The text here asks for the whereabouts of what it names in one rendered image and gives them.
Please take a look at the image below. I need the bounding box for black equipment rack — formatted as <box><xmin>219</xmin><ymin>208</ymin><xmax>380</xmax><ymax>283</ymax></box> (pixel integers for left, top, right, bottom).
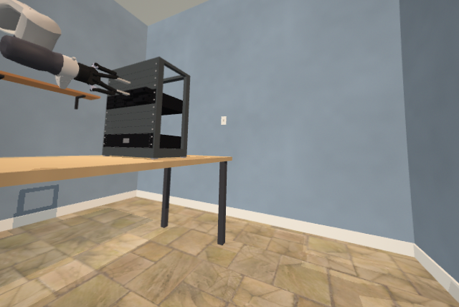
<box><xmin>102</xmin><ymin>57</ymin><xmax>190</xmax><ymax>159</ymax></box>

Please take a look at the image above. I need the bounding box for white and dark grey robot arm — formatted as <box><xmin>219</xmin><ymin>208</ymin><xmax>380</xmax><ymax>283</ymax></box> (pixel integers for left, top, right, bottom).
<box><xmin>0</xmin><ymin>0</ymin><xmax>79</xmax><ymax>89</ymax></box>

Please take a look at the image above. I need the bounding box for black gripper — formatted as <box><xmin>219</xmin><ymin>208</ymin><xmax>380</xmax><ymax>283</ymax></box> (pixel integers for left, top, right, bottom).
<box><xmin>74</xmin><ymin>62</ymin><xmax>131</xmax><ymax>95</ymax></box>

